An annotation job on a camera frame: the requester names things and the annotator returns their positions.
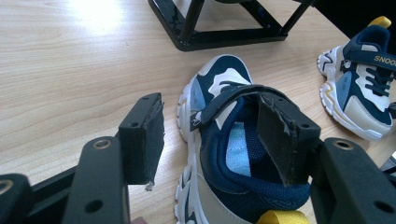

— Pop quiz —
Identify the navy and white sneaker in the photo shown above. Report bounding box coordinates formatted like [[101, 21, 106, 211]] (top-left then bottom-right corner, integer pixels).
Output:
[[174, 54, 312, 224], [317, 16, 396, 142]]

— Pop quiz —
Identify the red and black shoe rack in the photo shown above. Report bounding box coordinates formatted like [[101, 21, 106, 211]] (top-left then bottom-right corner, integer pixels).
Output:
[[148, 0, 316, 52]]

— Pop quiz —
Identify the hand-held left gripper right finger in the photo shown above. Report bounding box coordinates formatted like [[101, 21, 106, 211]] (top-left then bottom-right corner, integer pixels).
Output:
[[256, 90, 322, 188]]

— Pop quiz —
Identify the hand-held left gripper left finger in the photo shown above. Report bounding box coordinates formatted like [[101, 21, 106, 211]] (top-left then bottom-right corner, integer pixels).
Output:
[[118, 91, 165, 191]]

